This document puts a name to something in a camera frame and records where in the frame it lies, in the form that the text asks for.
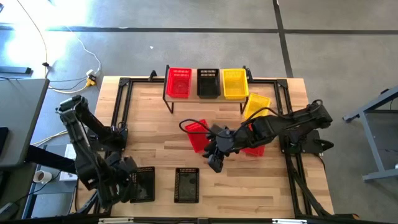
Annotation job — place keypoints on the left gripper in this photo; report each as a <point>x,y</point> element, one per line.
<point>116,177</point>

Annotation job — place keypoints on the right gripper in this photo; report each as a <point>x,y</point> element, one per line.
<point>224,142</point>

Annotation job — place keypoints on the black plastic basket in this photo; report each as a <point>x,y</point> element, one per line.
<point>143,184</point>
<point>208,83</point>
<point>186,185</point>

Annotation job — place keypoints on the red plastic basket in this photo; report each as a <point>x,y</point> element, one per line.
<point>255,151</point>
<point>178,83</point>
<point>194,135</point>

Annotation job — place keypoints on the yellow plastic basket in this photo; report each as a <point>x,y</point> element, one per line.
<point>235,84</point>
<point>259,102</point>

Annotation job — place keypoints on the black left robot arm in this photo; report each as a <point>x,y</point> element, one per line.
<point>79,149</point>

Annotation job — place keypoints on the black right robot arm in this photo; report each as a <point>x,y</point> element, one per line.
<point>280,127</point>

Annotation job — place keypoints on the wooden shelf with black legs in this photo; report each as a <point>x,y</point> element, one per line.
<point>194,90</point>

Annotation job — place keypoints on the white box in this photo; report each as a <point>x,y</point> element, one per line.
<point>71,152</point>

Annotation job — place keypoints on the black desk beam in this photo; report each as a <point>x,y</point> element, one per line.
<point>53,160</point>

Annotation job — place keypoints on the white mug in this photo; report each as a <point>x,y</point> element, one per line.
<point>42,176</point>

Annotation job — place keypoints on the yellow power plug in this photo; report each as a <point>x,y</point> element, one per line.
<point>90,82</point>

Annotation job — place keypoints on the white power adapter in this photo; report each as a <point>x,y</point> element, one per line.
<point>90,73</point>

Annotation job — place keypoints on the grey desk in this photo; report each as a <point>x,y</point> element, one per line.
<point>18,118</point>

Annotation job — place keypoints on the black flat bar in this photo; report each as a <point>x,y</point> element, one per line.
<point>15,70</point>

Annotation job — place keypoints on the grey metal cart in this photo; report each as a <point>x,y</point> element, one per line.
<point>384,140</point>

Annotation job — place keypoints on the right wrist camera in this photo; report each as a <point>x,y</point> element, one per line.
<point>215,163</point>

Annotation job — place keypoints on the silver metal bracket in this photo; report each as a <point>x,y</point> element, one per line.
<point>115,220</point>
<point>289,221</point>

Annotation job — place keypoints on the black aluminium rig frame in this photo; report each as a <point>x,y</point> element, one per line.
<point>267,81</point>

